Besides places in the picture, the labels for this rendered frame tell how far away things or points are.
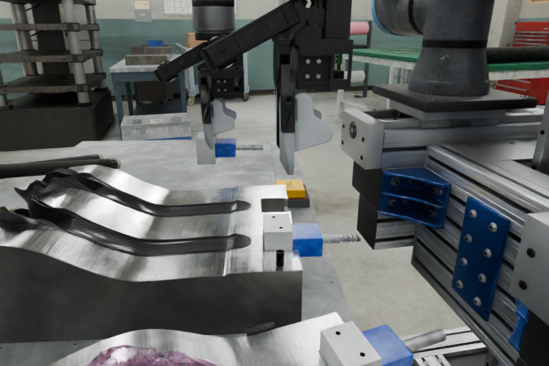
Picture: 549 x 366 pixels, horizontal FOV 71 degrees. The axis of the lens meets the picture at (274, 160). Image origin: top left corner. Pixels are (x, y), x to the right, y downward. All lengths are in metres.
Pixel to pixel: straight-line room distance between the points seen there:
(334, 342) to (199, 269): 0.18
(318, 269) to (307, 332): 0.20
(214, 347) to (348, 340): 0.13
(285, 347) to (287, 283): 0.08
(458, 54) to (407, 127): 0.16
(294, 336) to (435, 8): 0.62
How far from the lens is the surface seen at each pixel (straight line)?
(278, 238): 0.49
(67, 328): 0.56
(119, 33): 6.85
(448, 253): 0.77
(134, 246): 0.56
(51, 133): 4.45
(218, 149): 0.75
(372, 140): 0.73
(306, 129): 0.43
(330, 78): 0.42
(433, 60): 0.81
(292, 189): 0.81
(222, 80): 0.72
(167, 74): 0.74
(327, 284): 0.60
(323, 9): 0.44
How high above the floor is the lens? 1.16
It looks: 19 degrees down
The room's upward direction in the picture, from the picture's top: straight up
